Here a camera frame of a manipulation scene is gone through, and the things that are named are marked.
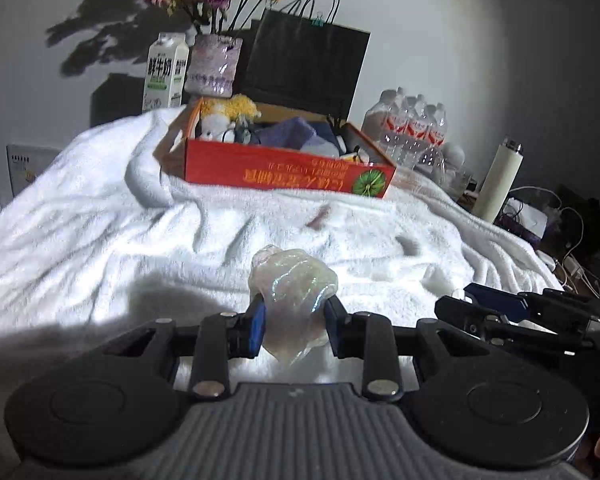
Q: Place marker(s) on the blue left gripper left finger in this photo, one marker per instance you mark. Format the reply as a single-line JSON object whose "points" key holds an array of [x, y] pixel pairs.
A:
{"points": [[223, 337]]}

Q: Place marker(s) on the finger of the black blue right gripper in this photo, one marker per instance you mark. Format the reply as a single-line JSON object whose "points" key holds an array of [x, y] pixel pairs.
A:
{"points": [[565, 314]]}

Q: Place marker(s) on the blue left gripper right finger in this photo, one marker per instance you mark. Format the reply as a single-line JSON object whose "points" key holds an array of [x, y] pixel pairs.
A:
{"points": [[370, 338]]}

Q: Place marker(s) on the iridescent bag of balls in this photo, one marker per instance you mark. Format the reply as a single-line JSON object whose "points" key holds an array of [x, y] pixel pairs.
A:
{"points": [[294, 287]]}

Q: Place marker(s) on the white fluffy towel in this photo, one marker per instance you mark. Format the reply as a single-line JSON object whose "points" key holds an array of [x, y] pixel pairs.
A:
{"points": [[106, 239]]}

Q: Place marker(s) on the white thermos bottle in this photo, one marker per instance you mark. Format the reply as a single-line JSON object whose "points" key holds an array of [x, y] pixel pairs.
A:
{"points": [[499, 180]]}

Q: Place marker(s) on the clear glass measuring cup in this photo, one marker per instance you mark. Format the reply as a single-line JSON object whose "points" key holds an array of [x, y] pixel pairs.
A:
{"points": [[457, 183]]}

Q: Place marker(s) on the water bottle middle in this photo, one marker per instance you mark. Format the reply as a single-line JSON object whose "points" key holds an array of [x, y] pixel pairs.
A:
{"points": [[409, 146]]}

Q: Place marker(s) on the water bottle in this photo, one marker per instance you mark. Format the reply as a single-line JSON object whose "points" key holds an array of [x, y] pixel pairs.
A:
{"points": [[379, 122], [431, 162], [409, 146]]}

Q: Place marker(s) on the red orange cardboard box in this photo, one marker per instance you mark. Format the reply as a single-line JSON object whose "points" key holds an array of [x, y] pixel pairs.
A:
{"points": [[255, 166]]}

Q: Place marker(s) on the white round robot speaker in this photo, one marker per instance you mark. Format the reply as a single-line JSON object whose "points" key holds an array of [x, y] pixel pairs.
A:
{"points": [[453, 159]]}

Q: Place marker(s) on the water bottle left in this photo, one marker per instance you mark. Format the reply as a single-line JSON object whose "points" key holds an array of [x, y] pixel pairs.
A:
{"points": [[379, 122]]}

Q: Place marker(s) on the water bottle right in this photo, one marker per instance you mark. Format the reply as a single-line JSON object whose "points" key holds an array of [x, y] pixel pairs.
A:
{"points": [[431, 162]]}

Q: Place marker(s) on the purple cloth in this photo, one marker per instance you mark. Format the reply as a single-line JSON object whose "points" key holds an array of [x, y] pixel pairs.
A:
{"points": [[292, 134]]}

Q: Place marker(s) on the yellow white plush toy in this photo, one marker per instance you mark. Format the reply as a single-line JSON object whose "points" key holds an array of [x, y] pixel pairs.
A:
{"points": [[220, 118]]}

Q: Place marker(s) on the white milk carton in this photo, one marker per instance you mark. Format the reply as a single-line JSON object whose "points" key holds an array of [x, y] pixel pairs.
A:
{"points": [[165, 71]]}

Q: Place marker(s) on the purple glass vase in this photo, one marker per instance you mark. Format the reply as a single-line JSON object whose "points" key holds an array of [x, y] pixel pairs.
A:
{"points": [[212, 66]]}

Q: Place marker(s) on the black paper shopping bag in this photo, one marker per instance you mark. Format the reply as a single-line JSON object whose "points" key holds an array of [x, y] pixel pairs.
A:
{"points": [[296, 63]]}

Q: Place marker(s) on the green binder clip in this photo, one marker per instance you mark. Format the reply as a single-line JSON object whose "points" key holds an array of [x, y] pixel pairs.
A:
{"points": [[318, 20]]}

